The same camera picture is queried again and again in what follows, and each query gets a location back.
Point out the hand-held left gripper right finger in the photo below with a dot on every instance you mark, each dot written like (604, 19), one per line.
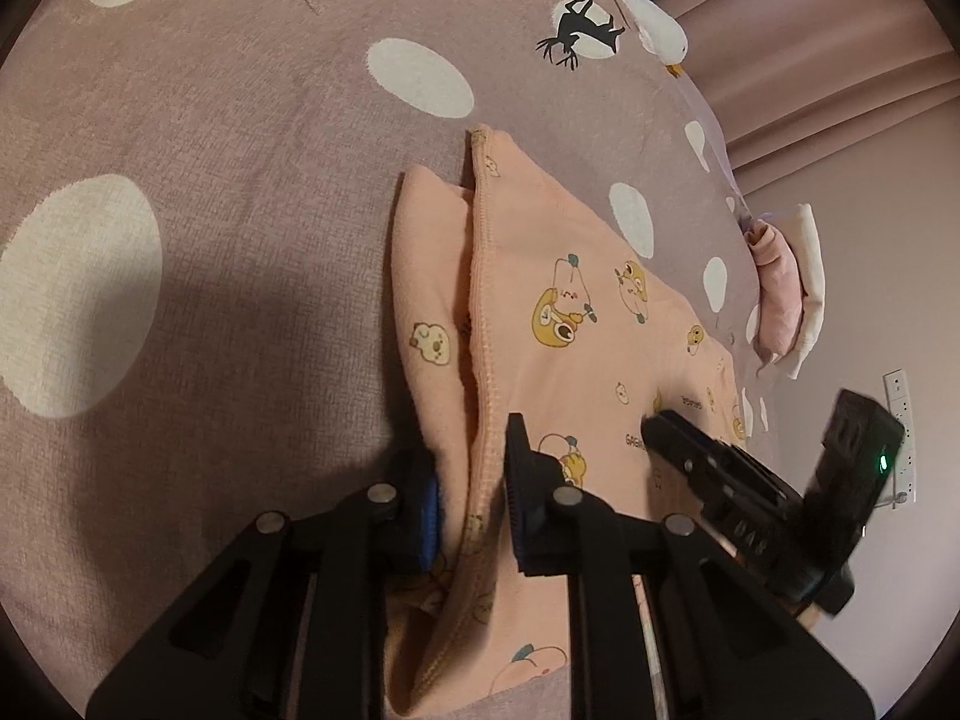
(536, 510)

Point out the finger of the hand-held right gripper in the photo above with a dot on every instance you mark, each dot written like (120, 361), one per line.
(679, 442)

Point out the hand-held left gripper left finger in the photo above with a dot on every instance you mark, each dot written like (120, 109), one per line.
(300, 592)

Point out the orange cartoon print shirt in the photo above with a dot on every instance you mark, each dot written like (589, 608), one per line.
(540, 240)

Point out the pink folded cloth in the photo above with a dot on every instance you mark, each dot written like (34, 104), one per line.
(780, 285)

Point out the pink curtain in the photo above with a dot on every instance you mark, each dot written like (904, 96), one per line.
(787, 52)

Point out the white goose plush toy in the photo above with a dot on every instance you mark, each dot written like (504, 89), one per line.
(660, 30)

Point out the mauve polka dot blanket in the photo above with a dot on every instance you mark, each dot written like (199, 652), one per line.
(225, 90)

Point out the white wall socket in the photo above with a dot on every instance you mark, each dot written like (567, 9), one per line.
(898, 397)

